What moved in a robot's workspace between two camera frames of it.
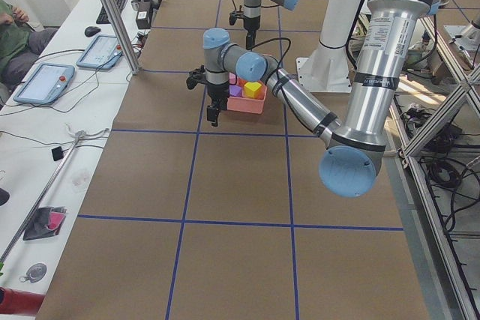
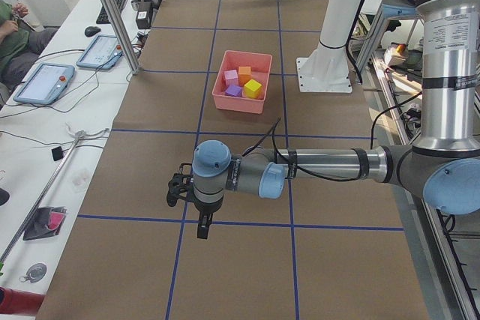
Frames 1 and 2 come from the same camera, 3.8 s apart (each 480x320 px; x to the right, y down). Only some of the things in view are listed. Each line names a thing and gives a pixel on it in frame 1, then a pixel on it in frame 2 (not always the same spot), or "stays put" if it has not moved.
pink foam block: x=232 y=78 stays put
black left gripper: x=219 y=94 -> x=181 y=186
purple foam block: x=235 y=91 stays put
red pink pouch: x=46 y=222 stays put
